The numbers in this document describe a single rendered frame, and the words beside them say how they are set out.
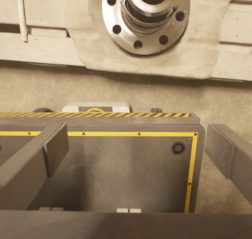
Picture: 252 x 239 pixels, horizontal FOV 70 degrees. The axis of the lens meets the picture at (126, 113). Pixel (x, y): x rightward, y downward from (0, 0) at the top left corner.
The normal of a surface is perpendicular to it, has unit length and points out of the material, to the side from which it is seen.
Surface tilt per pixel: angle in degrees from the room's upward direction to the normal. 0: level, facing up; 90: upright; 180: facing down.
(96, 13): 60
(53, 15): 0
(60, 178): 0
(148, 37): 0
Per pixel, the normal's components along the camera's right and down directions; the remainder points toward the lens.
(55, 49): -0.03, 0.29
